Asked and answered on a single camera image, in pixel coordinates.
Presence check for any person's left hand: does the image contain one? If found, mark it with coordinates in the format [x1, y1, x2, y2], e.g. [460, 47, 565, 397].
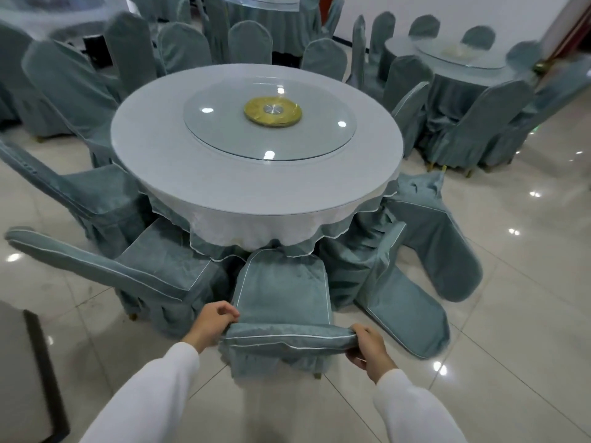
[181, 300, 241, 354]

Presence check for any person's right hand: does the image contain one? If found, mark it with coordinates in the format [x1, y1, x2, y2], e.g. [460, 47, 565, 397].
[344, 323, 399, 385]

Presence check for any person's left forearm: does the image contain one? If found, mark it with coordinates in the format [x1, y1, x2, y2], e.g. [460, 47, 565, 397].
[78, 341, 201, 443]

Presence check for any person's right forearm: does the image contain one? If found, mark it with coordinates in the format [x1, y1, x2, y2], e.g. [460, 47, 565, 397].
[372, 369, 470, 443]

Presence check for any round white clothed table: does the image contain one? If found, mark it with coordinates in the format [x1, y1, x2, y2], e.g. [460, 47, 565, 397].
[110, 63, 405, 261]
[0, 0, 139, 42]

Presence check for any round glass turntable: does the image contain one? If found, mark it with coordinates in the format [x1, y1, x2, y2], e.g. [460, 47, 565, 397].
[183, 77, 358, 162]
[413, 39, 509, 71]
[239, 0, 301, 12]

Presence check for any gold turntable hub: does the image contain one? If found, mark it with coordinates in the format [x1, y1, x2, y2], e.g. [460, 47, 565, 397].
[243, 97, 304, 129]
[441, 43, 476, 58]

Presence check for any round teal table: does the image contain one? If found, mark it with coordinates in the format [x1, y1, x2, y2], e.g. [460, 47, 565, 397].
[383, 34, 541, 130]
[220, 0, 324, 56]

